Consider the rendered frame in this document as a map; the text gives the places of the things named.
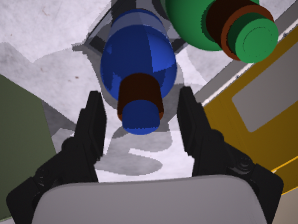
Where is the green bottle with pale green label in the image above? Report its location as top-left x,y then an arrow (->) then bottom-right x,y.
159,0 -> 279,64

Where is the blue bottle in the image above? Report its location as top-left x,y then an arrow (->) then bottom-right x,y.
100,9 -> 177,135

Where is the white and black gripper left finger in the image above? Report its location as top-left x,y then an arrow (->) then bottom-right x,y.
6,90 -> 107,224

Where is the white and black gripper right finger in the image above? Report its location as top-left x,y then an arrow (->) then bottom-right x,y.
177,86 -> 284,224

